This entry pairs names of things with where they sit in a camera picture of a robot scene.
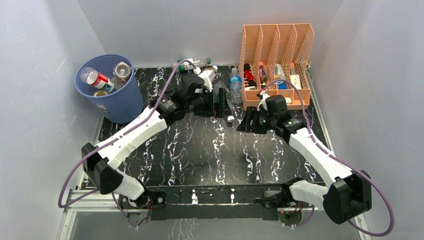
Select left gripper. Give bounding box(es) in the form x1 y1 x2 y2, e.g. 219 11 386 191
186 88 232 119

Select orange drink bottle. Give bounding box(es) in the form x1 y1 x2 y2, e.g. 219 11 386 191
198 65 218 82

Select blue label water bottle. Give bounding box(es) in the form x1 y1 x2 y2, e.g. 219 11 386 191
229 67 242 104

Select blue plastic bin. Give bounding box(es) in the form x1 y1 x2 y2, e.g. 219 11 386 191
74 54 144 124

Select brown tea bottle red label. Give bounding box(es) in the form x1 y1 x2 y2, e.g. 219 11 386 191
113 61 132 81

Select yellow juice bottle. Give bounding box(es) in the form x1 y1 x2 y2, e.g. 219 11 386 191
92 90 108 97

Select red blue label clear bottle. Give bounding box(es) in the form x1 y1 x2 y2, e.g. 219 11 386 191
79 67 115 93

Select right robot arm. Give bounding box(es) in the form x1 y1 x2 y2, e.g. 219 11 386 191
237 95 372 225

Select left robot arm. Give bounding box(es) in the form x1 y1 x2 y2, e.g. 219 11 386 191
81 74 229 208

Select dark green label clear bottle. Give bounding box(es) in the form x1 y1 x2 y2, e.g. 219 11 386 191
214 81 235 124

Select red black items in organizer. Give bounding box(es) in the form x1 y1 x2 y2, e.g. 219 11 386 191
243 63 257 90

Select dark bottle in organizer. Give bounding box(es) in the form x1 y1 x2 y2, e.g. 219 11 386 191
259 61 268 89

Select blue capped tube in organizer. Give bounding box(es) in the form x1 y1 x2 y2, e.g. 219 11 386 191
274 63 287 90

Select white box in organizer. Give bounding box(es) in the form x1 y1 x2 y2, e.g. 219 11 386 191
290 74 302 90

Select orange plastic file organizer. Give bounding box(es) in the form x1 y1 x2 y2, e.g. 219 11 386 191
238 23 315 110

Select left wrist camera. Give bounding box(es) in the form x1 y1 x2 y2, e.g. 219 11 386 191
193 66 217 92

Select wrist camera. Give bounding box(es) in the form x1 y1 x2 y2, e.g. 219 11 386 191
193 66 217 92
257 91 270 112

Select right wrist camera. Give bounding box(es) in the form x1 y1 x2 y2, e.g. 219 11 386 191
257 91 270 112

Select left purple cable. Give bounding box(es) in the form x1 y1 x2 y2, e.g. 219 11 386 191
57 58 200 229

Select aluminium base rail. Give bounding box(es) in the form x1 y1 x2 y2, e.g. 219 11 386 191
58 185 365 240

